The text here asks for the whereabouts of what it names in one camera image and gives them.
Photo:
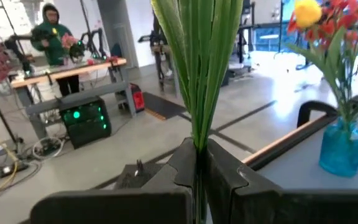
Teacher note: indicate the red flower spray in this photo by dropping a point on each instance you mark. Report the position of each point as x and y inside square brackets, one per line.
[328, 26]

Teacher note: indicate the yellow artificial tulip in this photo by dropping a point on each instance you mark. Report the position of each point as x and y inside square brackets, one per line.
[308, 14]

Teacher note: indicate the blue glass vase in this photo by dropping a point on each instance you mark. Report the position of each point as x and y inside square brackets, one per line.
[342, 152]

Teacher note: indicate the black computer green lights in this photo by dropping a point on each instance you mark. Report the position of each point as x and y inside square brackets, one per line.
[85, 124]

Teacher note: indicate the pink flowers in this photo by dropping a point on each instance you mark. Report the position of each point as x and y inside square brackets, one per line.
[68, 41]

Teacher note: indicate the red black device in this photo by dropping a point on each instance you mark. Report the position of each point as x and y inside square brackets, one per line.
[138, 99]

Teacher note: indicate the white blossom spray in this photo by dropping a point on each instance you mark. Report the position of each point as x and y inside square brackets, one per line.
[200, 62]

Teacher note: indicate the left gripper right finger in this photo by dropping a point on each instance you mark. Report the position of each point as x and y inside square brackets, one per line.
[275, 208]

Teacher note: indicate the black mat striped edge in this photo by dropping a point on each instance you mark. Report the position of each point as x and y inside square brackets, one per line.
[163, 104]

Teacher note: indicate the black background robot arm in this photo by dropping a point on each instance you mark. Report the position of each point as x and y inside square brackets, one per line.
[39, 34]
[96, 34]

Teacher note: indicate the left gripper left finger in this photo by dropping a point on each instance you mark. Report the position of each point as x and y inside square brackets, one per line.
[120, 208]

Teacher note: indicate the person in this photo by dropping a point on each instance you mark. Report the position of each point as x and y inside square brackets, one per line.
[54, 49]

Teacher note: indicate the wooden workbench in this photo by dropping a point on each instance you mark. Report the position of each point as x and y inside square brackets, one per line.
[67, 71]

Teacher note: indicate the black power strip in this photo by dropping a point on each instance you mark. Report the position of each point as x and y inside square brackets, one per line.
[8, 169]

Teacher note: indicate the grey table mat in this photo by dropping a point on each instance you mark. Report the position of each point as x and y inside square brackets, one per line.
[297, 174]

